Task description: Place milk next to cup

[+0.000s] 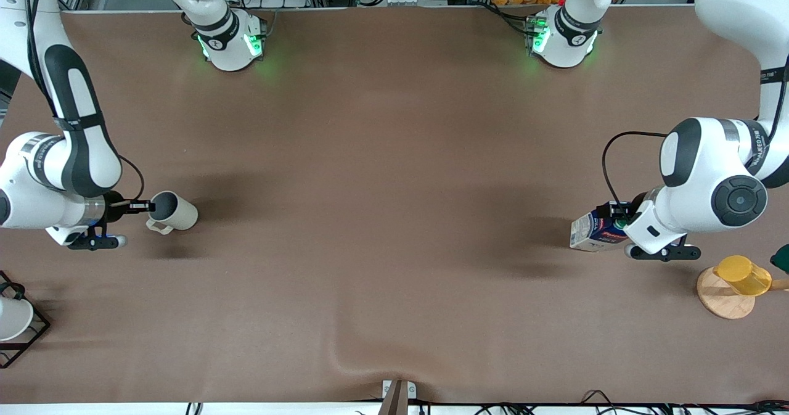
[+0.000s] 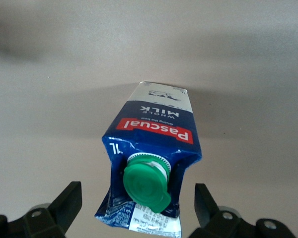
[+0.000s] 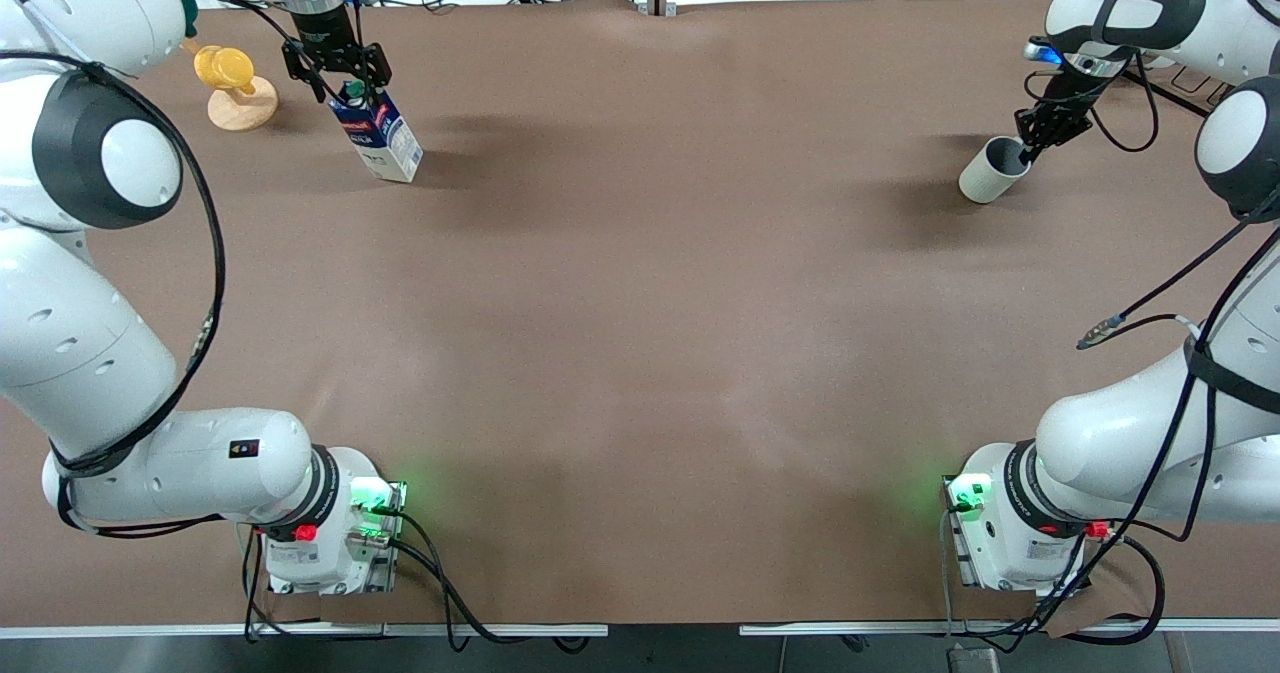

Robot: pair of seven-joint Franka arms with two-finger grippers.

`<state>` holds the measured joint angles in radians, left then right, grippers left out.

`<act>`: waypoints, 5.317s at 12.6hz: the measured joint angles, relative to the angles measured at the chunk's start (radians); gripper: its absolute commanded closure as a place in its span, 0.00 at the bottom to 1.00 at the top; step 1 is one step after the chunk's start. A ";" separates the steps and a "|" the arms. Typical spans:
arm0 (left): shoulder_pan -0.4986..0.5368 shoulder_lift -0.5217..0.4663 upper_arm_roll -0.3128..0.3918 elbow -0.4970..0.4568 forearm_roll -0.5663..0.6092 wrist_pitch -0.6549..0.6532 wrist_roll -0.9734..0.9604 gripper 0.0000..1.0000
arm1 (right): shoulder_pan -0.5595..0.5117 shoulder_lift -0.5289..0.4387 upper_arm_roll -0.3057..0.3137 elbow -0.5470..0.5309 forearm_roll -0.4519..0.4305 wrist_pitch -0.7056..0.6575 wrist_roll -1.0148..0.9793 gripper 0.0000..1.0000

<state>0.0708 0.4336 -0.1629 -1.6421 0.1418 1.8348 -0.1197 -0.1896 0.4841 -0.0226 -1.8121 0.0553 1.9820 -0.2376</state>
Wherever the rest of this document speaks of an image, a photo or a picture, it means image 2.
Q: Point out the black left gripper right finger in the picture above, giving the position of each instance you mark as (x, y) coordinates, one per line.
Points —
(226, 223)

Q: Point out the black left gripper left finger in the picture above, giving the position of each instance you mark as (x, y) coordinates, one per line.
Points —
(39, 223)

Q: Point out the large table cover sheet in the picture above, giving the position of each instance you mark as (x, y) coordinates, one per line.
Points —
(64, 74)

